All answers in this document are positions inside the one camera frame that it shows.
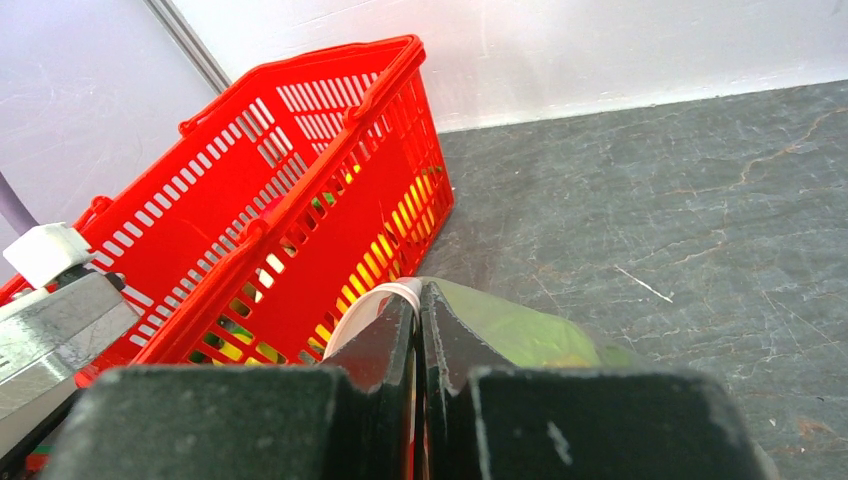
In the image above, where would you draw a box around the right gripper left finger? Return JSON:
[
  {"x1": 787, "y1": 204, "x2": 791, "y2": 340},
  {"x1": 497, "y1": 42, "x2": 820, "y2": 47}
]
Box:
[{"x1": 42, "y1": 296, "x2": 416, "y2": 479}]

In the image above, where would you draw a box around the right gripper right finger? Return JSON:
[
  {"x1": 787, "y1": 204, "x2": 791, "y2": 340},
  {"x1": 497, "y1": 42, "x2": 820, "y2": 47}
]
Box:
[{"x1": 420, "y1": 283, "x2": 769, "y2": 479}]

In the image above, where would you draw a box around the clear zip top bag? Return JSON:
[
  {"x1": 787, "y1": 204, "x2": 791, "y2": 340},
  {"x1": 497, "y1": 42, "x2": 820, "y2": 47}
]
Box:
[{"x1": 323, "y1": 276, "x2": 648, "y2": 368}]

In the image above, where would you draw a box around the pale green cabbage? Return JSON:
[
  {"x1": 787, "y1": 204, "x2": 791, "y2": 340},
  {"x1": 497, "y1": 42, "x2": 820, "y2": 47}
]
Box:
[{"x1": 430, "y1": 277, "x2": 648, "y2": 368}]

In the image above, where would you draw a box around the red plastic basket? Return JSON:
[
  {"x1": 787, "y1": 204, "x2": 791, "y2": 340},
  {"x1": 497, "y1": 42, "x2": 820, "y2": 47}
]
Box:
[{"x1": 0, "y1": 34, "x2": 456, "y2": 389}]

